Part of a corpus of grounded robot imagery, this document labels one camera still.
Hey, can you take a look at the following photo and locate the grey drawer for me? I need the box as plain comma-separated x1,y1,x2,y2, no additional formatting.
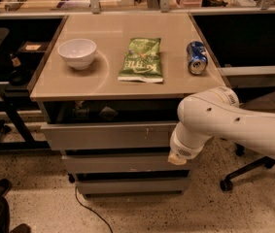
76,179,189,195
62,154,197,174
42,98,180,150

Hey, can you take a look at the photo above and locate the grey middle drawer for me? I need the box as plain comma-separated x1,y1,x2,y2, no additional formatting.
62,154,197,174

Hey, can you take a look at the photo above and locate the grey drawer cabinet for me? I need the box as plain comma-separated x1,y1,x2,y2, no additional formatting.
30,13,224,197

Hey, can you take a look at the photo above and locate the black floor cable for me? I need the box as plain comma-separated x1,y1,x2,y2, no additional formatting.
74,185,114,233

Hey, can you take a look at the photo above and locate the white ceramic bowl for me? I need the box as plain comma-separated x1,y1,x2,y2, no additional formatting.
57,39,97,70

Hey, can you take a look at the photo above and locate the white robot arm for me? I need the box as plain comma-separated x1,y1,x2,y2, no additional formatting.
168,86,275,165

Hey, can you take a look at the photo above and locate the white label card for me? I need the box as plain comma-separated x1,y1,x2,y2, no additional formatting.
72,108,89,120

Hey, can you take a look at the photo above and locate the small crumpled paper scrap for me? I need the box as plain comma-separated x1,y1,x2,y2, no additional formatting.
74,101,84,109

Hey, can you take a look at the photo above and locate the green chip bag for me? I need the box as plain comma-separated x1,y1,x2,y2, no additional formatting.
118,38,163,83

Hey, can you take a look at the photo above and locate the white square paper packet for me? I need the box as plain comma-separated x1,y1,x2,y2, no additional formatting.
98,106,119,120

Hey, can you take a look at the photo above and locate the grey bottom drawer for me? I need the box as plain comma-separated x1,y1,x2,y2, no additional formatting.
76,179,189,195

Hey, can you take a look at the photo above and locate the blue soda can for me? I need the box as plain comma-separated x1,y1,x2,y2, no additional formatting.
187,41,208,75

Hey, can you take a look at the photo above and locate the grey top drawer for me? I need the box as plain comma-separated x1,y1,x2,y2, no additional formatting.
42,98,180,150

